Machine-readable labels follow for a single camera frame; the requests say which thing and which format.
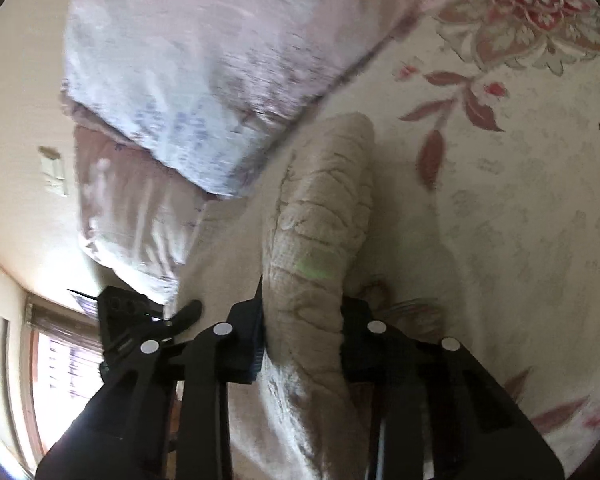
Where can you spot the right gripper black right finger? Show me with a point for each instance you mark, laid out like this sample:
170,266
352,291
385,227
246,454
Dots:
436,402

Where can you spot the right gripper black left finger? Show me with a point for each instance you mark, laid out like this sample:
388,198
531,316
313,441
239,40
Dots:
161,399

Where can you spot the cream knit sweater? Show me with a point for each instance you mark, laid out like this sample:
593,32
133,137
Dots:
292,240

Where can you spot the pink lavender-print pillow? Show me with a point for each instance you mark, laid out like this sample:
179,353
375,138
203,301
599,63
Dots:
210,86

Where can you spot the floral bedspread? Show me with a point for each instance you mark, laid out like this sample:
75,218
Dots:
485,219

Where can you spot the white wall switch panel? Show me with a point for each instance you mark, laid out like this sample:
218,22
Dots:
53,170

